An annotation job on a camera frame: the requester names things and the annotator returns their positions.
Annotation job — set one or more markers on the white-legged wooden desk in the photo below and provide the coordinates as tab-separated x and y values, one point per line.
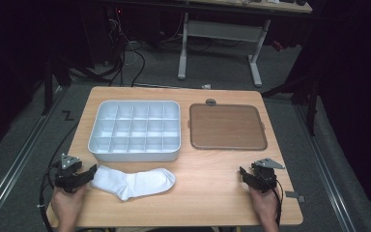
222	30

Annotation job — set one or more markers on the metal floor rail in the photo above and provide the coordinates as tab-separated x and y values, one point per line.
16	167
323	167

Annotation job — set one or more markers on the white sock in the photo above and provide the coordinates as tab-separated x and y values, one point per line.
135	183

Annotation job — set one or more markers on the brown flat lid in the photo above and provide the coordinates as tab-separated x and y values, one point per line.
227	127

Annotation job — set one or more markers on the person's right hand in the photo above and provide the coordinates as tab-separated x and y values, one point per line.
266	206

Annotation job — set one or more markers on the grey tape strip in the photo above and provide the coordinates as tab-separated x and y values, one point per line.
293	194

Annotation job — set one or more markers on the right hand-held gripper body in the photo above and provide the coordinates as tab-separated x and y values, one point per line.
265	179

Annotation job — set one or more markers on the black metal stand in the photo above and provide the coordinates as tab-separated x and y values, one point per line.
312	106
48	87

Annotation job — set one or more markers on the small red object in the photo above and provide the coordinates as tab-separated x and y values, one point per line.
277	45

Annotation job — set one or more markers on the white plug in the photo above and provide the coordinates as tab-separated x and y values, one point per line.
206	86

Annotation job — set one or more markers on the white divided storage box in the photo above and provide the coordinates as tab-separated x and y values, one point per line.
135	129

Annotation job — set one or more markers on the grey round table grommet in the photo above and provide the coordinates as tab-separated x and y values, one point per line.
210	102

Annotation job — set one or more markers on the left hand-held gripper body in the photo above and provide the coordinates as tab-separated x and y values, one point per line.
68	175

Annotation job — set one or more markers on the person's left hand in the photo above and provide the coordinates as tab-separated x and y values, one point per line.
67	206

